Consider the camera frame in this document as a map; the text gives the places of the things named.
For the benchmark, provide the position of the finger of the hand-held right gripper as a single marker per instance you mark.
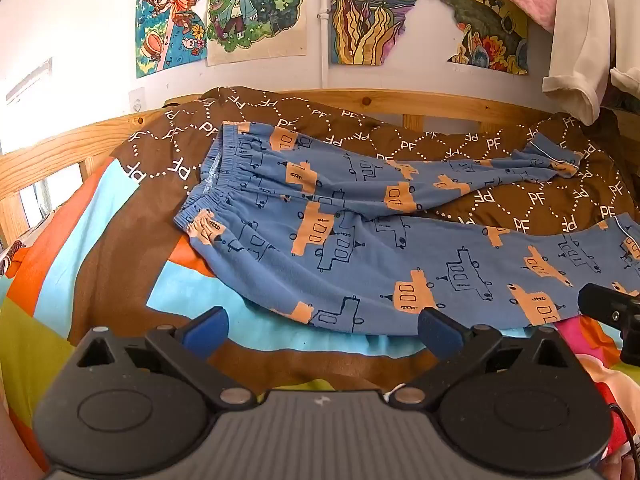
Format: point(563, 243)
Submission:
point(602, 305)

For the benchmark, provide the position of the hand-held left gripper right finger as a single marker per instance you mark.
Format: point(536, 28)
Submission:
point(441, 336)

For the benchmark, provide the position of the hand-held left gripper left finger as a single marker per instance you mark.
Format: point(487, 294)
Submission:
point(206, 329)

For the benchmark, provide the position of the blue printed pants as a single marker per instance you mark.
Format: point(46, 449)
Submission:
point(350, 240)

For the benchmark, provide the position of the colourful printed blanket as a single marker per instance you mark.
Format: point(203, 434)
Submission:
point(65, 260)

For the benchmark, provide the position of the brown patterned blanket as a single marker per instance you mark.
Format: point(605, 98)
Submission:
point(425, 140)

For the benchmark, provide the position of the striped cloth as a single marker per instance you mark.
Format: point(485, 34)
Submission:
point(11, 256)

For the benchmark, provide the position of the cream hanging garment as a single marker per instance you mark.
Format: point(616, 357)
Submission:
point(580, 50)

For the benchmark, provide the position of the wooden bed frame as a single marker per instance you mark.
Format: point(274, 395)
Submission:
point(50, 152)

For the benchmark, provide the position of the white wall socket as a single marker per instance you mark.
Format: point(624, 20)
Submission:
point(137, 100)

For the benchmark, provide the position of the landscape wall poster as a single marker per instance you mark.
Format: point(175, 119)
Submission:
point(485, 25)

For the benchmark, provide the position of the white wall fixture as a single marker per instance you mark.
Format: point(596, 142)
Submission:
point(30, 80)

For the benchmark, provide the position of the white wall pipe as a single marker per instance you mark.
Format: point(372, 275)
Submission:
point(325, 45)

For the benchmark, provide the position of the orange figure wall poster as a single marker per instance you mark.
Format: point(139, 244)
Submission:
point(170, 15)

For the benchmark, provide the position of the blond figure wall poster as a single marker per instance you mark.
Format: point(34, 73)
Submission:
point(255, 10)

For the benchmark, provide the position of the swirl pattern wall poster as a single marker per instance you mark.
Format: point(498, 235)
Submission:
point(370, 10)

